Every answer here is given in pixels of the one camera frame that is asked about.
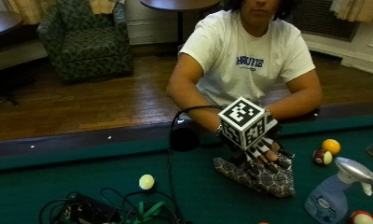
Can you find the grey patterned fabric pouch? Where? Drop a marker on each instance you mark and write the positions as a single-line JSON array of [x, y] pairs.
[[265, 182]]

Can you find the white cube with black markers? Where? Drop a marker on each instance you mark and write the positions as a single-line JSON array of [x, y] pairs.
[[241, 123]]

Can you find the maroon striped billiard ball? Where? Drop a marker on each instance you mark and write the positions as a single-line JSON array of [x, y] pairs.
[[322, 157]]

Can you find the orange billiard ball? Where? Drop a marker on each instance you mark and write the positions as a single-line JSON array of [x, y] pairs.
[[332, 146]]

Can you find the blue spray bottle grey trigger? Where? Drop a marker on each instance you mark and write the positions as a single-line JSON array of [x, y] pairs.
[[332, 196]]

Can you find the red striped billiard ball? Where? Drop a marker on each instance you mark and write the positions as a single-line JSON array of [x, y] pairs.
[[362, 218]]

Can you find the pale yellow cue ball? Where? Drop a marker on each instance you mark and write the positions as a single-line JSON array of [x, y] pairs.
[[145, 182]]

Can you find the green ribbon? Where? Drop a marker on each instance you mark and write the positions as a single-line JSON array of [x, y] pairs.
[[147, 211]]

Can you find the person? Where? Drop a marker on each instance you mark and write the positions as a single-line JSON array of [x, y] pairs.
[[257, 40]]

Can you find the white t-shirt with blue print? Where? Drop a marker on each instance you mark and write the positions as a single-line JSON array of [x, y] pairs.
[[236, 40]]

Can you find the dark radiator grille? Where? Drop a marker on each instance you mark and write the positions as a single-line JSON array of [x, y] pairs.
[[322, 18]]

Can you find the black electronic box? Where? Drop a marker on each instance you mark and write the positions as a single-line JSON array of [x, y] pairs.
[[90, 208]]

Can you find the beige curtain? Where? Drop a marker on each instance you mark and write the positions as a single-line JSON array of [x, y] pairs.
[[28, 9], [358, 9]]

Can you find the green patterned armchair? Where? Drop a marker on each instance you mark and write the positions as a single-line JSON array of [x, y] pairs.
[[87, 43]]

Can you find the dark wooden side table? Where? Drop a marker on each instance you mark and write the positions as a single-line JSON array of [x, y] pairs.
[[2, 25]]

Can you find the round dark pedestal table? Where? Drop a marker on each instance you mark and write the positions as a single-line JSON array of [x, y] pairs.
[[179, 4]]

